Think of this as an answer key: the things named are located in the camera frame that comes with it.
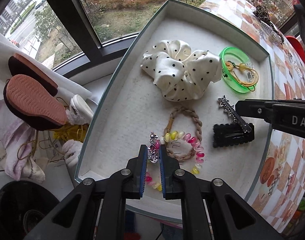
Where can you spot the pink-soled slipper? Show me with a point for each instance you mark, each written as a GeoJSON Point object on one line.
{"type": "Point", "coordinates": [27, 99]}
{"type": "Point", "coordinates": [18, 64]}

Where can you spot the pink-soled slipper upper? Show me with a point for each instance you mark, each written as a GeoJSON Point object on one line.
{"type": "Point", "coordinates": [18, 64]}

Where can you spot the green translucent bangle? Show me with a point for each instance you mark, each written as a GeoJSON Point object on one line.
{"type": "Point", "coordinates": [238, 71]}

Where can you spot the red plastic stool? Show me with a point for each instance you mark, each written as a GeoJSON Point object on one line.
{"type": "Point", "coordinates": [297, 46]}

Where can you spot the checkered patterned tablecloth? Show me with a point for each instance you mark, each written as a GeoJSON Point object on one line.
{"type": "Point", "coordinates": [280, 186]}

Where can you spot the black scalloped snap clip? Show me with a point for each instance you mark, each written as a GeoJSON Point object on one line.
{"type": "Point", "coordinates": [226, 135]}

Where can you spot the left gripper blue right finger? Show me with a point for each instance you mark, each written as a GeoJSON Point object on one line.
{"type": "Point", "coordinates": [162, 157]}

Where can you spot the silver star hair clip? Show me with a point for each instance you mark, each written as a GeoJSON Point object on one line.
{"type": "Point", "coordinates": [231, 113]}

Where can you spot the white fluffy slipper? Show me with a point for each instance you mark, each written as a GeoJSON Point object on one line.
{"type": "Point", "coordinates": [78, 112]}

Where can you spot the white polka dot scrunchie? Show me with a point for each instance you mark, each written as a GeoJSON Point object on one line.
{"type": "Point", "coordinates": [180, 73]}

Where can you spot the leopard print scrunchie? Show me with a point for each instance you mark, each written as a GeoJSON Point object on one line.
{"type": "Point", "coordinates": [262, 14]}

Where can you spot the silver bear charm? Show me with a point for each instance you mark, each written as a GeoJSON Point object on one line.
{"type": "Point", "coordinates": [153, 149]}

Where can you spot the pink-soled slipper lower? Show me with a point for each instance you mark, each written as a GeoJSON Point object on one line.
{"type": "Point", "coordinates": [27, 99]}

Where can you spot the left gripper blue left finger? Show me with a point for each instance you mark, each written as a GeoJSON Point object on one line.
{"type": "Point", "coordinates": [143, 153]}

